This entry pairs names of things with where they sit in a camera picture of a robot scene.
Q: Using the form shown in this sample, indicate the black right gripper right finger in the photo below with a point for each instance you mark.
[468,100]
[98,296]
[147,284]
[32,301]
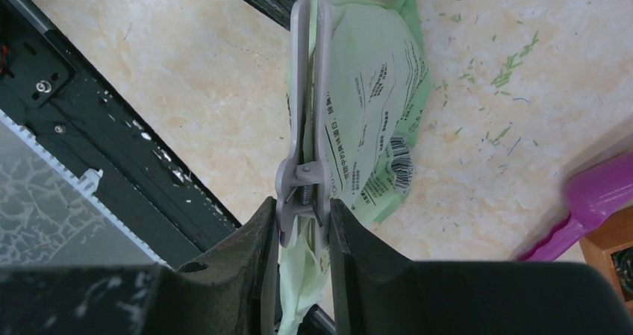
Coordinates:
[377,290]

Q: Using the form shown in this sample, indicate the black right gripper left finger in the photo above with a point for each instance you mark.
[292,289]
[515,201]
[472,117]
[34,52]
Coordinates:
[229,289]

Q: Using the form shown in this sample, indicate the black bag clip strip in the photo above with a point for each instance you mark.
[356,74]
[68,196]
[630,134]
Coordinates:
[302,182]

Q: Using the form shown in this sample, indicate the green cat litter bag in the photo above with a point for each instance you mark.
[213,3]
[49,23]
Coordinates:
[378,84]

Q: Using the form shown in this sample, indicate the purple plastic scoop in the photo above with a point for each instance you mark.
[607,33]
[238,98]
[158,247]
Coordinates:
[590,198]

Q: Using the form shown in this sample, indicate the spilled green litter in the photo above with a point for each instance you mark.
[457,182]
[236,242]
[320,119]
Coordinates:
[479,61]

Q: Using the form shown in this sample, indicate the wooden tray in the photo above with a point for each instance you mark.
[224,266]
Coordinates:
[608,249]

